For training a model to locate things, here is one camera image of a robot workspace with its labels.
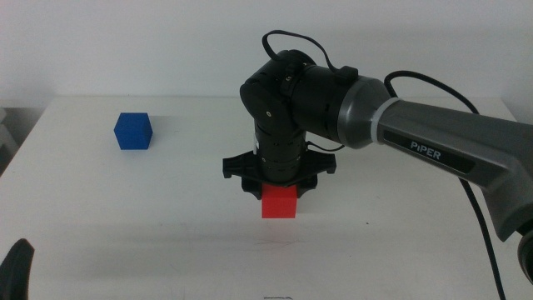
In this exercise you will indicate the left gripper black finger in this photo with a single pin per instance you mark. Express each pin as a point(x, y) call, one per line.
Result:
point(16, 271)

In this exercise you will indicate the right grey black Piper arm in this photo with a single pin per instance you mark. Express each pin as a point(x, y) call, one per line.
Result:
point(416, 125)

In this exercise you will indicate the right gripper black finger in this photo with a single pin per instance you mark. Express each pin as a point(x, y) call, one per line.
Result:
point(305, 191)
point(253, 192)

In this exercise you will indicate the blue cube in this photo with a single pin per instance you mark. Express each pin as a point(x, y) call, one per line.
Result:
point(133, 131)

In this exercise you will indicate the red cube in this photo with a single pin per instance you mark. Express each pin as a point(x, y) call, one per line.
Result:
point(279, 204)

